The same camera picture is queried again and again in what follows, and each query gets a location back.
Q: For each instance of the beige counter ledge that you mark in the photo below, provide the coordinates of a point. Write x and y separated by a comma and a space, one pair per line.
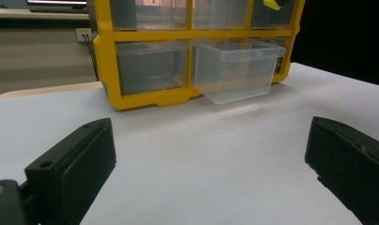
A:
34, 15

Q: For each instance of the small yellow object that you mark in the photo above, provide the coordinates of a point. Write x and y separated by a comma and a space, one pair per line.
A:
271, 4

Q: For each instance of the dark curtain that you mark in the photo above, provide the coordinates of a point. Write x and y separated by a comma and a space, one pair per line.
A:
344, 37

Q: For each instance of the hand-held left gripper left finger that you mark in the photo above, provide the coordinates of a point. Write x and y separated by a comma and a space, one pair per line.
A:
72, 162

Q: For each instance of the white table cover sheet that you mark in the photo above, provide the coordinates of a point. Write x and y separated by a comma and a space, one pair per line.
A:
209, 150

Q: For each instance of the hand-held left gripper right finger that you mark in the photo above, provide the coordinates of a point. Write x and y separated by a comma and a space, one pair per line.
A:
353, 165

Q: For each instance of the yellow black drawer organizer cabinet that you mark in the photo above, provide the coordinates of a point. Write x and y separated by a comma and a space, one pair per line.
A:
106, 62

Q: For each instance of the grid of clear drawers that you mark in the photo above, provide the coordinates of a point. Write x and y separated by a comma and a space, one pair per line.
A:
150, 67

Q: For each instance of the white wall outlet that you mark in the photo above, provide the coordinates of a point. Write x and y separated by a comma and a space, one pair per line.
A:
83, 33

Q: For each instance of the light wooden table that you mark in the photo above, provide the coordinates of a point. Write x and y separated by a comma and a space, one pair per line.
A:
50, 89

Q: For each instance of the clear plastic drawer bin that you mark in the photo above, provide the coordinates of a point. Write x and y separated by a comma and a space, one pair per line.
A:
237, 78

